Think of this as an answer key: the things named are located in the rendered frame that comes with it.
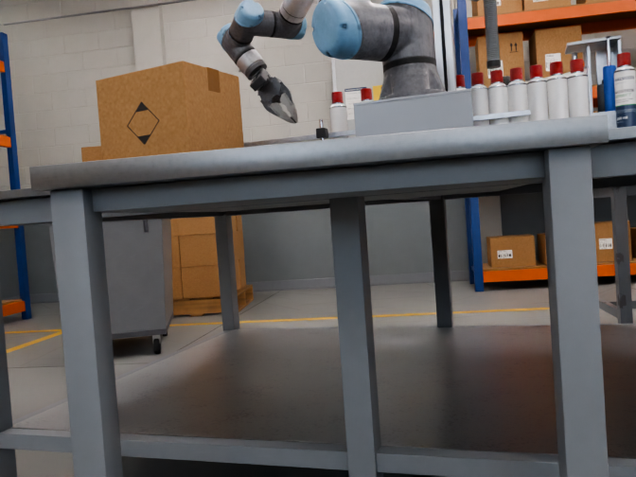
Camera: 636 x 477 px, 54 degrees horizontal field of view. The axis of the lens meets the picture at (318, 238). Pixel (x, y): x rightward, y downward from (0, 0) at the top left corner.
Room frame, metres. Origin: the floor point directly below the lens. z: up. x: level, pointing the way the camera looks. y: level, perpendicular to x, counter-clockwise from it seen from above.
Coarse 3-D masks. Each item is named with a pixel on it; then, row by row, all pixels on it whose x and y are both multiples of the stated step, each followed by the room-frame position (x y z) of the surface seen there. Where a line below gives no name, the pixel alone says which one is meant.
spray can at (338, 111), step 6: (336, 96) 1.90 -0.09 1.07; (342, 96) 1.91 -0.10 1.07; (336, 102) 1.91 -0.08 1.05; (342, 102) 1.91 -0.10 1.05; (330, 108) 1.91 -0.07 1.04; (336, 108) 1.90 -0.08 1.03; (342, 108) 1.90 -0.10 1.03; (330, 114) 1.91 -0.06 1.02; (336, 114) 1.90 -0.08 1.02; (342, 114) 1.90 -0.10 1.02; (330, 120) 1.92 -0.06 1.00; (336, 120) 1.90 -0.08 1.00; (342, 120) 1.90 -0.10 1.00; (336, 126) 1.90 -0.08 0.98; (342, 126) 1.90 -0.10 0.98; (336, 138) 1.90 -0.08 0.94
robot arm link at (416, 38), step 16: (384, 0) 1.36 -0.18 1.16; (400, 0) 1.34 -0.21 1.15; (416, 0) 1.34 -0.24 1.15; (400, 16) 1.32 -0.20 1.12; (416, 16) 1.34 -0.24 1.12; (400, 32) 1.32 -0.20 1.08; (416, 32) 1.34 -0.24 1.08; (432, 32) 1.36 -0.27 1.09; (400, 48) 1.34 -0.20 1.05; (416, 48) 1.33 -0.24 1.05; (432, 48) 1.36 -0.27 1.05
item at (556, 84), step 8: (552, 64) 1.71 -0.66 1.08; (560, 64) 1.71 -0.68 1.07; (552, 72) 1.71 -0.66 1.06; (560, 72) 1.71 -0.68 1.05; (552, 80) 1.71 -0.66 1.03; (560, 80) 1.70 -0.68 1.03; (552, 88) 1.71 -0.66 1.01; (560, 88) 1.70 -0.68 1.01; (552, 96) 1.71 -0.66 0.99; (560, 96) 1.70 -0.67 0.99; (552, 104) 1.71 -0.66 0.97; (560, 104) 1.70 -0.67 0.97; (568, 104) 1.71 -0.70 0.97; (552, 112) 1.71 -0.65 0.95; (560, 112) 1.70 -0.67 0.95; (568, 112) 1.71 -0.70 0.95
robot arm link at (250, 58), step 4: (248, 52) 1.89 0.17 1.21; (252, 52) 1.89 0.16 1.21; (256, 52) 1.90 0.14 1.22; (244, 56) 1.88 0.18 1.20; (248, 56) 1.88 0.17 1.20; (252, 56) 1.89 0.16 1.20; (256, 56) 1.89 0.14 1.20; (260, 56) 1.91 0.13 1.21; (240, 60) 1.89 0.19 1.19; (244, 60) 1.89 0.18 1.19; (248, 60) 1.88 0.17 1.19; (252, 60) 1.88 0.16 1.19; (256, 60) 1.89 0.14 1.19; (260, 60) 1.90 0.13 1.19; (240, 64) 1.90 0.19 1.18; (244, 64) 1.89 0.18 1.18; (248, 64) 1.88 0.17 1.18; (252, 64) 1.89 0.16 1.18; (240, 68) 1.90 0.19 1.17; (244, 68) 1.89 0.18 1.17; (248, 68) 1.89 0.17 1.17; (244, 72) 1.90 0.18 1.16
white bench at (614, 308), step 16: (592, 192) 3.12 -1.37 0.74; (608, 192) 2.87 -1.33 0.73; (624, 192) 2.75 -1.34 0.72; (624, 208) 2.75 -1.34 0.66; (624, 224) 2.75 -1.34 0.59; (624, 240) 2.75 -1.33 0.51; (624, 256) 2.75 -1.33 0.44; (624, 272) 2.75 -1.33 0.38; (624, 288) 2.75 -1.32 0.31; (608, 304) 3.00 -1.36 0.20; (624, 304) 2.75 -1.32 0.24; (624, 320) 2.75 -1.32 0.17
